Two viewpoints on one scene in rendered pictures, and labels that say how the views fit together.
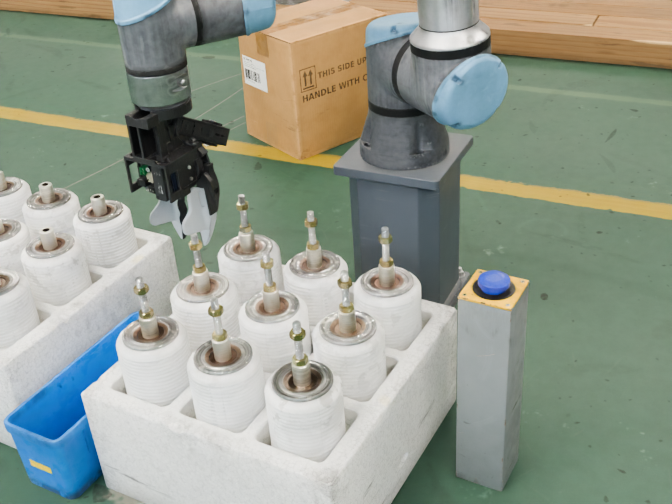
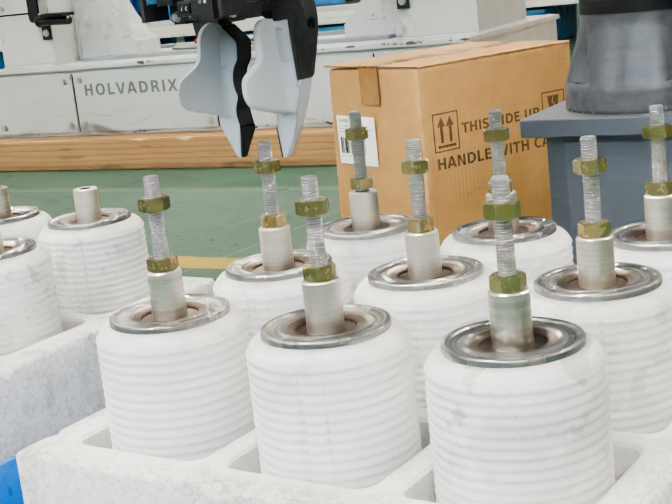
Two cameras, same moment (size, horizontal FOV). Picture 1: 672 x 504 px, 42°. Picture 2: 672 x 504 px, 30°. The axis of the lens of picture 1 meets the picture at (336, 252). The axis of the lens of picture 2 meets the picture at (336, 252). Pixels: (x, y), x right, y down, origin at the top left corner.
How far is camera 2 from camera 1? 0.54 m
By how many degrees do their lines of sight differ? 19
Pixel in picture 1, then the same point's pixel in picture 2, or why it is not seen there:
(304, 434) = (526, 455)
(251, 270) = (375, 254)
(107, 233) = (99, 247)
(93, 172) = not seen: hidden behind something
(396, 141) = (640, 57)
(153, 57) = not seen: outside the picture
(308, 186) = not seen: hidden behind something
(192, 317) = (257, 311)
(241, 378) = (369, 355)
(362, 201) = (577, 188)
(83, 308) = (42, 360)
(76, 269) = (35, 291)
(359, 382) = (633, 394)
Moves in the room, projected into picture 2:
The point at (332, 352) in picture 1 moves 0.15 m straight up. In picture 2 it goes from (570, 316) to (552, 52)
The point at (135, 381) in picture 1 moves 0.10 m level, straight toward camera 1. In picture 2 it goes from (132, 409) to (151, 468)
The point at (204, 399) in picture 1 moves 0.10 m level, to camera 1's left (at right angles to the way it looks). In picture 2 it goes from (284, 414) to (106, 430)
